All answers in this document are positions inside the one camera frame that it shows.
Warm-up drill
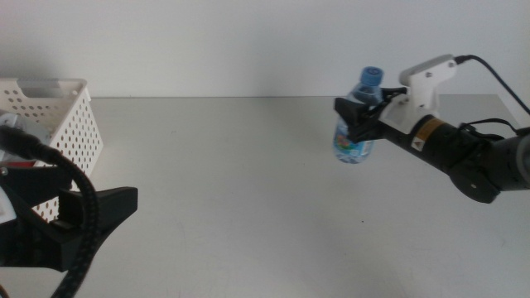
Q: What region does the clear water bottle blue cap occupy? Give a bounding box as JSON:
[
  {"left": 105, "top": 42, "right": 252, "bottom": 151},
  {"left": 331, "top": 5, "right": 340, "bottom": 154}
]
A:
[{"left": 333, "top": 66, "right": 384, "bottom": 165}]

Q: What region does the white perforated plastic basket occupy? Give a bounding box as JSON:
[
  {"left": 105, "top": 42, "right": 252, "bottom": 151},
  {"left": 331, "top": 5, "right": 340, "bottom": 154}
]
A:
[{"left": 0, "top": 77, "right": 104, "bottom": 224}]

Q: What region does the thick braided black cable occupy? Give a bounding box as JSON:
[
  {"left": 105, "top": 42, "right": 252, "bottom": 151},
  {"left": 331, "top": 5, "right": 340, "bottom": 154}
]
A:
[{"left": 0, "top": 126, "right": 101, "bottom": 298}]

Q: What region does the thin black wire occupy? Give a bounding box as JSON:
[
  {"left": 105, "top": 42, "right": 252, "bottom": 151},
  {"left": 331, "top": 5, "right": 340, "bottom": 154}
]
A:
[{"left": 459, "top": 118, "right": 518, "bottom": 137}]

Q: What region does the smooth black camera cable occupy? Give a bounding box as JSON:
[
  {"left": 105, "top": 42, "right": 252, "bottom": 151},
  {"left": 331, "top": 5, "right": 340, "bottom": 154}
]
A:
[{"left": 454, "top": 54, "right": 530, "bottom": 117}]

